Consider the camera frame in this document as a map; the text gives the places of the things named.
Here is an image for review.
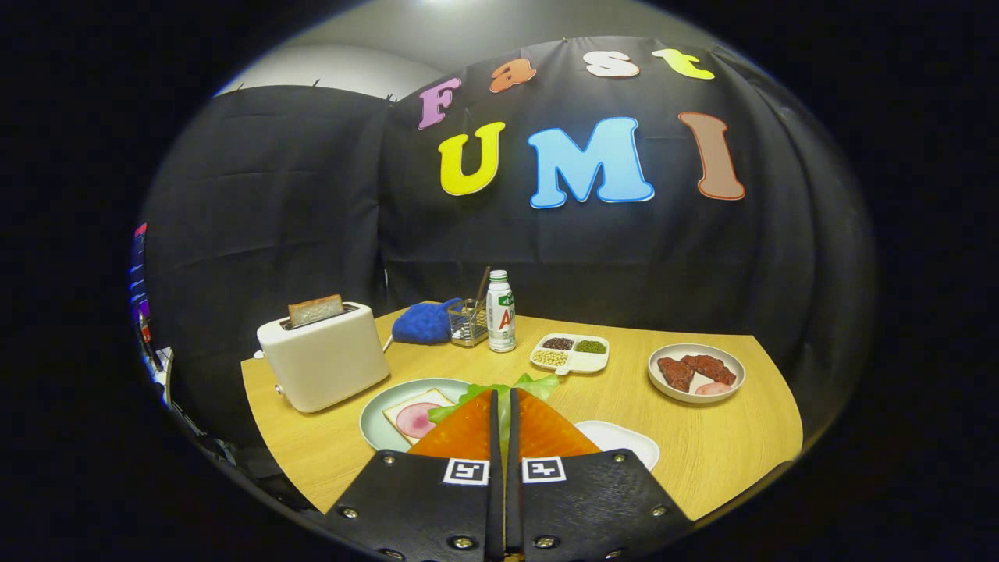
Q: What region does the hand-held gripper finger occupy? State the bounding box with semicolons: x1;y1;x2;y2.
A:
322;388;504;562
504;388;695;562

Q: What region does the green lettuce leaf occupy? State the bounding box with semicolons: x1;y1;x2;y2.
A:
427;373;561;469

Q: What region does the toasted bread slice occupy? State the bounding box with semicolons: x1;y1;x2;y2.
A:
288;294;345;328

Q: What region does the round pink ham slice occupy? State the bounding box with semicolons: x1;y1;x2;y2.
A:
396;402;442;439

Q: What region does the small white plate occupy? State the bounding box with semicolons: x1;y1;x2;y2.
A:
574;420;661;471

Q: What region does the white bread slice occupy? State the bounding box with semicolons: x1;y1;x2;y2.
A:
382;388;455;446

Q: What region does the pale green plate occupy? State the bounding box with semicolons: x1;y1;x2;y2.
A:
359;378;473;453

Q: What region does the white divided dish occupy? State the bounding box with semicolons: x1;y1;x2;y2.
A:
529;333;610;376

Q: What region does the white drink bottle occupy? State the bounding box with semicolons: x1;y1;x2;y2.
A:
485;270;517;354

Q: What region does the blue cloth mitt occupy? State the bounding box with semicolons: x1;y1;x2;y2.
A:
392;297;463;345

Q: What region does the red meat piece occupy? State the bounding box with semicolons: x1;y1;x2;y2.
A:
657;357;695;393
681;354;737;386

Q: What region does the white toaster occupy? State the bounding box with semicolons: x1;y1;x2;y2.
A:
256;302;391;414

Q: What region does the white round meat plate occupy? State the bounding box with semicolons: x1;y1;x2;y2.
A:
648;343;746;404

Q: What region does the black backdrop cloth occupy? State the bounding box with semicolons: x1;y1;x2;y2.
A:
140;35;879;469

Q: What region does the metal wire utensil holder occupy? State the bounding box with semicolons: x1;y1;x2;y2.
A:
448;299;489;347

